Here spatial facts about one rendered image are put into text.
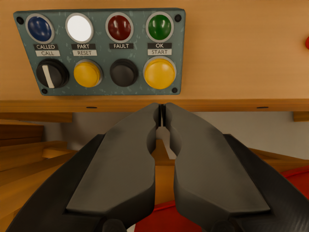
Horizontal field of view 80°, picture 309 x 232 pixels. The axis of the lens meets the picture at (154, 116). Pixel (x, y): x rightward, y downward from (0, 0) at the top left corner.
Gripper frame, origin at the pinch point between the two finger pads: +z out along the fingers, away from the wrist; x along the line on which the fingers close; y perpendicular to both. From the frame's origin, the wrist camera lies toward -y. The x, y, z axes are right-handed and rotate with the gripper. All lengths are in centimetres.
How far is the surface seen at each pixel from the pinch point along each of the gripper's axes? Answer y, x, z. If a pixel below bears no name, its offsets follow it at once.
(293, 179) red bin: 15.4, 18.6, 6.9
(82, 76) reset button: -0.2, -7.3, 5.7
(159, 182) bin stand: 18.8, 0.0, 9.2
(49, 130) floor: 58, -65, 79
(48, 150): 52, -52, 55
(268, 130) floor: 59, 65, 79
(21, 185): 28.2, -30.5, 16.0
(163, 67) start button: -0.9, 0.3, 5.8
